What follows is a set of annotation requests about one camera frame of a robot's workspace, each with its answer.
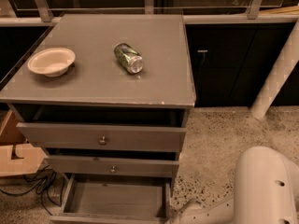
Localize grey bottom drawer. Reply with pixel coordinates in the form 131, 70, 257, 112
50, 175, 170, 224

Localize grey drawer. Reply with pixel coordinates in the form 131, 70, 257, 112
46, 148, 178, 178
50, 175, 170, 224
18, 105, 186, 152

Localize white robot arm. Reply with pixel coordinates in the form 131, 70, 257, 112
166, 147, 299, 224

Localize grey top drawer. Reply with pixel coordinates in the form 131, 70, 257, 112
18, 105, 186, 152

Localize grey drawer cabinet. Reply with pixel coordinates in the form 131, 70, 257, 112
0, 14, 197, 198

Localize grey middle drawer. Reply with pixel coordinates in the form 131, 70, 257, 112
46, 148, 178, 178

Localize green soda can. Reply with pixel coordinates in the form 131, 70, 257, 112
114, 43, 143, 74

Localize white paper bowl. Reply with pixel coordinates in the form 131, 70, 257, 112
27, 48, 76, 77

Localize white diagonal pillar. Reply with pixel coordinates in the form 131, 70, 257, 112
249, 21, 299, 119

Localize black low wall cabinet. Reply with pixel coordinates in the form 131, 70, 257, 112
186, 22, 294, 107

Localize blue black floor cables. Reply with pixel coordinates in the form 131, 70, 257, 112
0, 165, 66, 217

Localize metal window railing frame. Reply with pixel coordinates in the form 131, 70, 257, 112
0, 0, 299, 27

